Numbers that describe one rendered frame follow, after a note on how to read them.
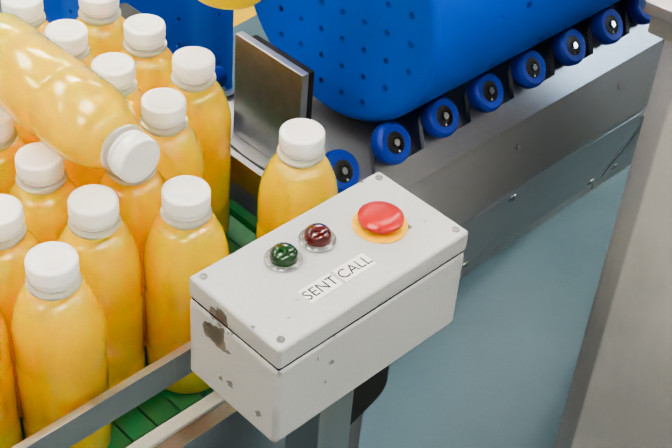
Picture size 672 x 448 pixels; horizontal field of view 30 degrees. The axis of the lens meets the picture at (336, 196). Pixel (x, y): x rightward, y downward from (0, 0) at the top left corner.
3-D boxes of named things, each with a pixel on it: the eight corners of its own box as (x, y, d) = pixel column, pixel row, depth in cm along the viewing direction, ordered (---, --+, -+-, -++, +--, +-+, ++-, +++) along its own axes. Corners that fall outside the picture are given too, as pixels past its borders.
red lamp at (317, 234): (337, 241, 96) (338, 229, 95) (316, 254, 94) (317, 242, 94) (317, 227, 97) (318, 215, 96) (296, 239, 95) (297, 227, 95)
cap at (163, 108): (184, 103, 111) (184, 86, 110) (187, 129, 108) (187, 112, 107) (140, 104, 110) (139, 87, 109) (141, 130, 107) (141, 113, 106)
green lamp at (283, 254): (304, 261, 94) (304, 249, 93) (282, 274, 92) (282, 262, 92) (284, 246, 95) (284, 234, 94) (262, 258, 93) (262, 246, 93)
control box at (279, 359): (453, 322, 104) (470, 227, 97) (274, 446, 92) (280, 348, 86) (368, 260, 109) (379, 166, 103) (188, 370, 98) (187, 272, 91)
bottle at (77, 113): (-60, 71, 104) (75, 180, 94) (-18, -2, 103) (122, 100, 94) (0, 94, 110) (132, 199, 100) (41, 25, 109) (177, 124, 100)
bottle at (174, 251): (239, 382, 110) (244, 221, 99) (163, 406, 108) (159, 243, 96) (209, 329, 115) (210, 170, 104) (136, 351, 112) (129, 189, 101)
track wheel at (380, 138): (404, 113, 129) (392, 116, 131) (374, 130, 126) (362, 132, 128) (420, 154, 130) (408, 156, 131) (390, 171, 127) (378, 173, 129)
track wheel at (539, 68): (546, 46, 142) (533, 50, 144) (518, 47, 140) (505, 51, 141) (551, 85, 142) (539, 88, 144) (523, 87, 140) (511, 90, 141)
